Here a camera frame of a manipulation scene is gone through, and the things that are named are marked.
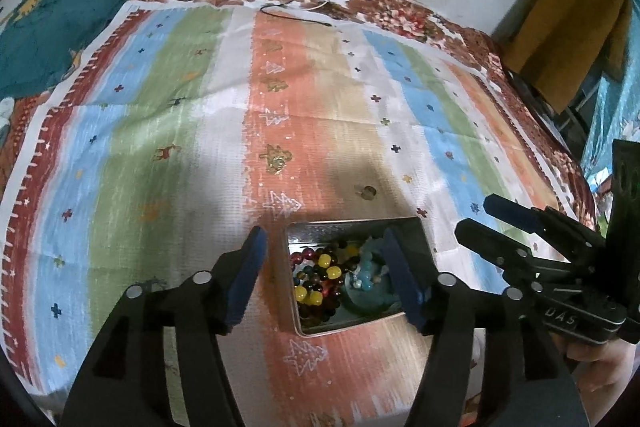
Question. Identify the person's right hand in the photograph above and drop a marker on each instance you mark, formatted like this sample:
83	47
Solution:
602	364

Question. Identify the white crumpled cloth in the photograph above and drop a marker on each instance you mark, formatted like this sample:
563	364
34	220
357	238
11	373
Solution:
4	117

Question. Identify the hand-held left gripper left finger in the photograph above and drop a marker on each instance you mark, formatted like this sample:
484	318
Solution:
245	282

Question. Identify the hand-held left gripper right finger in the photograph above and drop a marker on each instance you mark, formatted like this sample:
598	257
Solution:
402	277

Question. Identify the teal printed cloth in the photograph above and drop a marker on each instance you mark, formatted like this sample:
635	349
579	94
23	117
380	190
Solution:
615	117

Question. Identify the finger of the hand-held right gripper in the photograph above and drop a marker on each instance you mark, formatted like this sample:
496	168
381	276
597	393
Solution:
510	212
490	242

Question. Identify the striped colourful cloth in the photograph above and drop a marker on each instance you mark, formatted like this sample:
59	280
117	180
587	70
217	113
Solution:
200	132

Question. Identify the dark furniture frame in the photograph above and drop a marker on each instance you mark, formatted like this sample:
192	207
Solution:
555	107

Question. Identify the silver metal tin box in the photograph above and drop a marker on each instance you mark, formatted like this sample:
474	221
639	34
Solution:
360	324

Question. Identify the teal green cloth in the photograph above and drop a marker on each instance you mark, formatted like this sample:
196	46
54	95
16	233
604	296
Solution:
60	22

